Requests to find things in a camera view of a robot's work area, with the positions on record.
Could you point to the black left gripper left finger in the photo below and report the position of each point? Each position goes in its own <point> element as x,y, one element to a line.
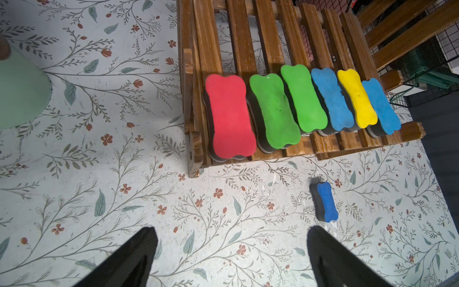
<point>129,265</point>

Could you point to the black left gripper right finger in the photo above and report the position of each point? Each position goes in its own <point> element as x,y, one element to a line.
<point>335,266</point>

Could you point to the blue eraser shelf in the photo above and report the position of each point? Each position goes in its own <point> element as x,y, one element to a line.
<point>324,204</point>
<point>388,121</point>
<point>331,96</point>

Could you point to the green eraser shelf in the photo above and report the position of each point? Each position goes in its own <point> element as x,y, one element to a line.
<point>308,110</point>
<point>274,122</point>

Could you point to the yellow eraser bottom shelf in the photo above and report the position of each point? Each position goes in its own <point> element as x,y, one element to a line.
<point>365,114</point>

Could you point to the red eraser bottom shelf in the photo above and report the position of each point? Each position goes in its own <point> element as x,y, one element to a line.
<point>231,134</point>

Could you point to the green pencil cup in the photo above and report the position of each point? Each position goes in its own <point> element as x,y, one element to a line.
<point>25,89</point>

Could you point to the black wire desk organizer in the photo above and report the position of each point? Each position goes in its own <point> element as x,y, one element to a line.
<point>423,53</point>

